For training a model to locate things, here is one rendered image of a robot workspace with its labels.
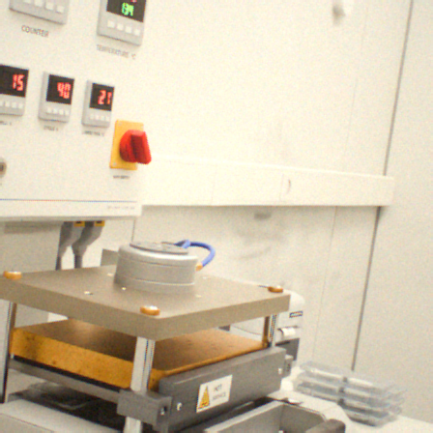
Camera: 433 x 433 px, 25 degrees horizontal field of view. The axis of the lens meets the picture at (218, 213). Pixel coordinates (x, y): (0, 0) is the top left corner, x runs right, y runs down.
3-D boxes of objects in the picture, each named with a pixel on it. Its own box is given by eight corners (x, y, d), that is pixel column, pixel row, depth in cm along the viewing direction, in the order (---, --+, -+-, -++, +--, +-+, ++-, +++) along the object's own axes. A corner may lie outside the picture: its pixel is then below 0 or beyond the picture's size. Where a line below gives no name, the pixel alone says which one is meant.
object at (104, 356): (7, 368, 90) (19, 270, 90) (135, 340, 110) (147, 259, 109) (160, 417, 82) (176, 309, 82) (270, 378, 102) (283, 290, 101)
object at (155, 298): (-71, 355, 91) (-54, 220, 90) (114, 322, 118) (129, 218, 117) (143, 425, 79) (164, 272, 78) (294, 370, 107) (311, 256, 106)
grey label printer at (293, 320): (155, 354, 201) (166, 274, 199) (207, 344, 217) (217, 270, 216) (255, 385, 188) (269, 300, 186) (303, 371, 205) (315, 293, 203)
